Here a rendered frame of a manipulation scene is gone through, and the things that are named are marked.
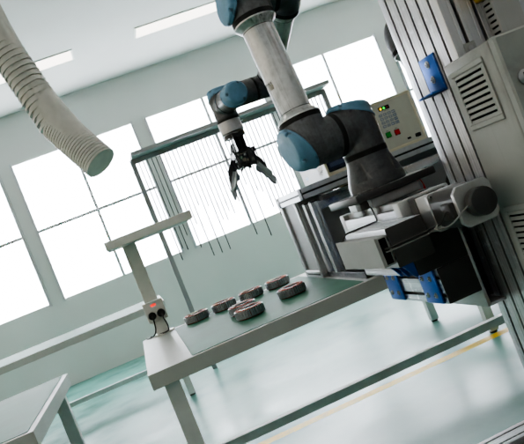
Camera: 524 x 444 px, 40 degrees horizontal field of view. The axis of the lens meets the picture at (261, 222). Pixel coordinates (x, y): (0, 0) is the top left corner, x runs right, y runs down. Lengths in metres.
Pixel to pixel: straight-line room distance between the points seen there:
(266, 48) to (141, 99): 7.33
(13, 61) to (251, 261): 5.97
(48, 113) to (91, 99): 5.74
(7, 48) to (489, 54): 2.54
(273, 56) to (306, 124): 0.20
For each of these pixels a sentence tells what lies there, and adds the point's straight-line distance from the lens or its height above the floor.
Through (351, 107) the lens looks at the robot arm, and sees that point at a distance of 1.84.
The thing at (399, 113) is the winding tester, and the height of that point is 1.25.
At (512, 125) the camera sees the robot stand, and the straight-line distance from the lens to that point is 1.45.
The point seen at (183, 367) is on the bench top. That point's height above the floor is 0.73.
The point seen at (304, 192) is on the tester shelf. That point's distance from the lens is 2.70.
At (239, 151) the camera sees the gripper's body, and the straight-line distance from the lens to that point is 2.25.
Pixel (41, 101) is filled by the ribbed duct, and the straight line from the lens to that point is 3.44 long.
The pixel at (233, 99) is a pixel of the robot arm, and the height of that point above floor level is 1.43.
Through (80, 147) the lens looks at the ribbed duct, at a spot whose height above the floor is 1.65.
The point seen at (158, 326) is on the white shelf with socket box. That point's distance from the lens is 3.20.
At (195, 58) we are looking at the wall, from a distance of 9.31.
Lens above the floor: 1.09
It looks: 1 degrees down
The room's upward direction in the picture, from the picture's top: 22 degrees counter-clockwise
